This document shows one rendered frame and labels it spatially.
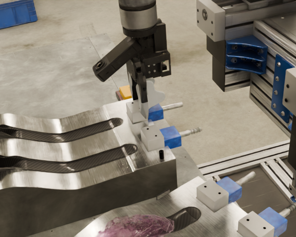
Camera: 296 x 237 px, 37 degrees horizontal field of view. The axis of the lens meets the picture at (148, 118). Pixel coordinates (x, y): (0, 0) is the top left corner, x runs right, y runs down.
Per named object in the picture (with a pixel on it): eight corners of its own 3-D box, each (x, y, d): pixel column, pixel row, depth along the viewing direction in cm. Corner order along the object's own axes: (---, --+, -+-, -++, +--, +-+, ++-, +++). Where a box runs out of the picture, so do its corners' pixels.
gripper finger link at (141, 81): (150, 103, 95) (143, 64, 92) (143, 105, 95) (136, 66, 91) (144, 97, 99) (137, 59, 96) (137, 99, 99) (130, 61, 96)
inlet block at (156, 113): (178, 108, 109) (177, 89, 106) (186, 118, 105) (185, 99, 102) (128, 121, 106) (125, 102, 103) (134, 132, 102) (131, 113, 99)
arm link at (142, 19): (124, 14, 85) (113, 1, 91) (127, 36, 87) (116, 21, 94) (161, 6, 87) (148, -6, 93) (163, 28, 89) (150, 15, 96)
